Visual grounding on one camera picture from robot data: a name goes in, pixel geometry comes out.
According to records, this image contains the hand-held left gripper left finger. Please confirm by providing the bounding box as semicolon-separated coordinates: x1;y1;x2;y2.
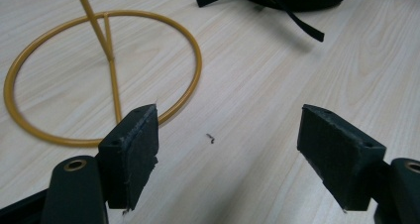
97;103;160;212

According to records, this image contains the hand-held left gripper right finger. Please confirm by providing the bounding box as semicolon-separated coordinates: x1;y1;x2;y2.
296;103;387;212

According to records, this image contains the gold metal ring stand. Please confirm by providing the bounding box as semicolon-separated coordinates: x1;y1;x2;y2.
3;0;203;149

